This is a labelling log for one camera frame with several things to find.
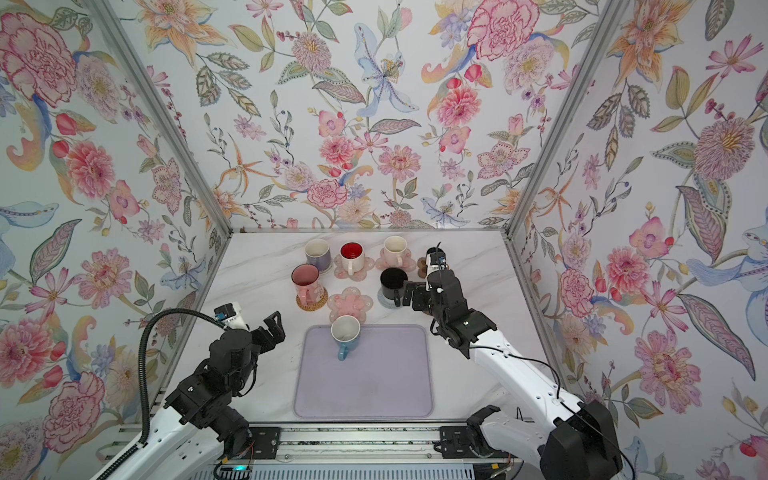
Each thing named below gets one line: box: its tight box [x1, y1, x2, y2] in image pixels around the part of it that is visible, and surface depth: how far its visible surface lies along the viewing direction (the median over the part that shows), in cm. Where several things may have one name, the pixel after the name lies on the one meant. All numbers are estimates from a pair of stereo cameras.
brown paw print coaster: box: [417, 256, 427, 279], surface depth 112 cm
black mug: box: [380, 267, 409, 307], surface depth 96 cm
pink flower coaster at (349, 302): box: [327, 286, 373, 325], surface depth 102 cm
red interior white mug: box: [339, 241, 365, 276], surface depth 106 cm
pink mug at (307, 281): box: [291, 263, 324, 308], surface depth 95 cm
